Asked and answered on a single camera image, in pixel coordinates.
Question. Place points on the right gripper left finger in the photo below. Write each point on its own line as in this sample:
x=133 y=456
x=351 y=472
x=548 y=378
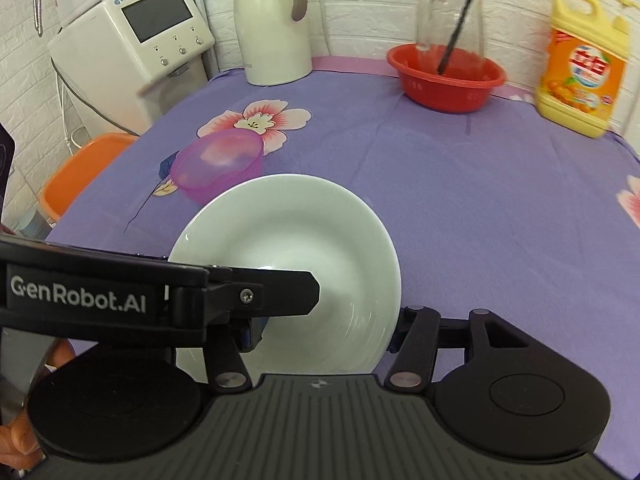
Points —
x=225 y=342

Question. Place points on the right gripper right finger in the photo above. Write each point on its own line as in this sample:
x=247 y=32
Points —
x=415 y=342

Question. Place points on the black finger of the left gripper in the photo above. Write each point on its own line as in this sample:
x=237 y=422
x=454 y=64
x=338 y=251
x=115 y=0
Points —
x=258 y=293

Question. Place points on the white red patterned bowl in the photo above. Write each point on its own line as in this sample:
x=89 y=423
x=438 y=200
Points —
x=331 y=272

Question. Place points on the purple plastic bowl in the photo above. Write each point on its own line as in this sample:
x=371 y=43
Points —
x=217 y=162

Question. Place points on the person's left hand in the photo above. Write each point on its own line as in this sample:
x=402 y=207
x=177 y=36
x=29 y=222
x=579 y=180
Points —
x=20 y=449

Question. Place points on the orange plastic stool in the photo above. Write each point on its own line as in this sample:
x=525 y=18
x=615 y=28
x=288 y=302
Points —
x=80 y=170

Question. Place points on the purple floral tablecloth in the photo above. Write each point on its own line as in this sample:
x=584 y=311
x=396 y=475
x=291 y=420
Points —
x=498 y=209

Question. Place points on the white countertop appliance with screen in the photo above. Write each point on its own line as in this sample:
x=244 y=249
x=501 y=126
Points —
x=127 y=63

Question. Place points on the red plastic basket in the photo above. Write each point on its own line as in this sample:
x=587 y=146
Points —
x=465 y=87

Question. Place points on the white thermos jug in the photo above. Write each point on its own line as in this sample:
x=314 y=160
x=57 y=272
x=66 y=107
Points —
x=274 y=40

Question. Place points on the black stirring stick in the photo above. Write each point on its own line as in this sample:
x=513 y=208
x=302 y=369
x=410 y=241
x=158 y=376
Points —
x=443 y=64

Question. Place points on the yellow dish soap bottle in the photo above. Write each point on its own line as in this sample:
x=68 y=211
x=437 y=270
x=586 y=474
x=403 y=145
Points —
x=587 y=57

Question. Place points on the glass pitcher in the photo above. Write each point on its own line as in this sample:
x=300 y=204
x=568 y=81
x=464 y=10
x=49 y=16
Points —
x=435 y=22

